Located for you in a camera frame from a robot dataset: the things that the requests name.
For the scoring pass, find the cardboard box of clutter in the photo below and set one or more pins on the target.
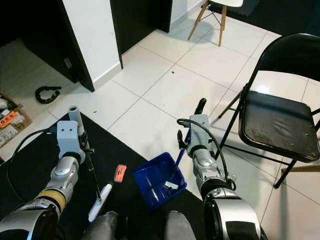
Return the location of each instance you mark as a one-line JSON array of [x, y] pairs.
[[12, 127]]

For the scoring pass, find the black floor mat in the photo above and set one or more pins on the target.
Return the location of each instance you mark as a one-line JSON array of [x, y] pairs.
[[30, 170]]

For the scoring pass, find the silver robot leg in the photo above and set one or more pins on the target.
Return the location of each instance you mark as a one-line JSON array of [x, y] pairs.
[[100, 227], [181, 227]]

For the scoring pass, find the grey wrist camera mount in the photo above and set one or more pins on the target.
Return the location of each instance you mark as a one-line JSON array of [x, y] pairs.
[[69, 135], [200, 132]]

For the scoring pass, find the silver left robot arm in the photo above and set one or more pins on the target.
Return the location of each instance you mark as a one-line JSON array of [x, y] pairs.
[[62, 172]]

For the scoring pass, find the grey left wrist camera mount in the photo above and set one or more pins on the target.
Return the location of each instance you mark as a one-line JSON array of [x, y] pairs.
[[69, 135]]

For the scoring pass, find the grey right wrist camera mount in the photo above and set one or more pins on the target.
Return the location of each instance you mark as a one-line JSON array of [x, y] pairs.
[[200, 132]]

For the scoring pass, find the small orange scrap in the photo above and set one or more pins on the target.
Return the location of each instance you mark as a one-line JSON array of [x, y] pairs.
[[120, 173]]

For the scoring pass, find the white chair with wooden legs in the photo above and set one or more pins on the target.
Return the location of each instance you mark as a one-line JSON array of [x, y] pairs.
[[227, 2]]

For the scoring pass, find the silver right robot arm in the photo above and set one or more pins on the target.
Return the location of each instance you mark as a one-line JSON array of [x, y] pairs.
[[205, 165]]

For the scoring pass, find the small white scrap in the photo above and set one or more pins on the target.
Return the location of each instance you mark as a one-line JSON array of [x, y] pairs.
[[172, 185]]

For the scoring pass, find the light wooden bar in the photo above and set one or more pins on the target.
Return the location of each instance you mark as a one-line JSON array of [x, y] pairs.
[[302, 168]]

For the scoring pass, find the black cabinet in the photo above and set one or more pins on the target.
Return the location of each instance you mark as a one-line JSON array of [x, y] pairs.
[[140, 25], [80, 60]]

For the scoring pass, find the black folding chair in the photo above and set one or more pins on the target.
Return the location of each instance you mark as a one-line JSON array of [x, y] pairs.
[[277, 125]]

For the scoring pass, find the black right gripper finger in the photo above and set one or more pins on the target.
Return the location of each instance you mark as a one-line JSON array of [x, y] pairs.
[[182, 139]]

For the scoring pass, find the silver left robot leg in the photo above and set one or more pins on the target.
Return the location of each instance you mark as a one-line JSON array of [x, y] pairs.
[[100, 227]]

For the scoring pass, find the silver right robot leg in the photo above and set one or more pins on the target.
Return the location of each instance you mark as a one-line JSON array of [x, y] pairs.
[[181, 227]]

